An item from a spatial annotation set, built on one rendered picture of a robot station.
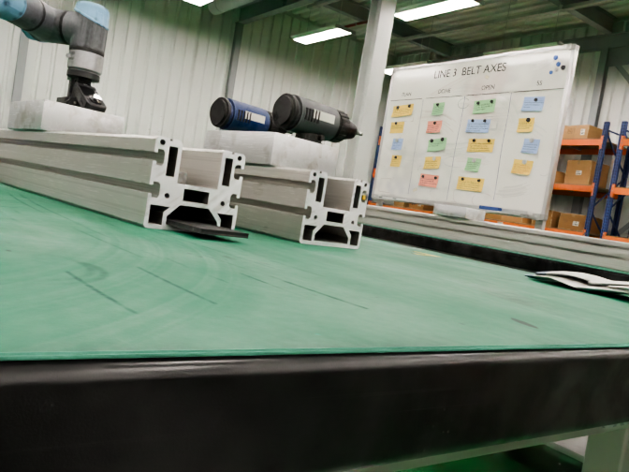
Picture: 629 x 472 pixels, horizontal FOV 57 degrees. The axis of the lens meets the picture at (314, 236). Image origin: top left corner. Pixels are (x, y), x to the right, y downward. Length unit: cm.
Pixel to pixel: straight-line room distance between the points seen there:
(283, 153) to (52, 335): 58
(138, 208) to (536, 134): 326
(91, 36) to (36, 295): 126
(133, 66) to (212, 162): 1240
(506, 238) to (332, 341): 194
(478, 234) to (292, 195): 157
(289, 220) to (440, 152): 348
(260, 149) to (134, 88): 1220
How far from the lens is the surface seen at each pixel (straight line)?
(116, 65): 1285
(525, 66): 387
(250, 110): 115
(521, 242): 211
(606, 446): 62
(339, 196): 73
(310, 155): 75
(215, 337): 19
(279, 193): 70
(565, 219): 1136
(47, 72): 1252
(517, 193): 368
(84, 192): 70
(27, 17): 144
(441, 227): 230
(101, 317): 20
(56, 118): 86
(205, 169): 62
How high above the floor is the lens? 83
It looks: 3 degrees down
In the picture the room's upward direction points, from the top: 9 degrees clockwise
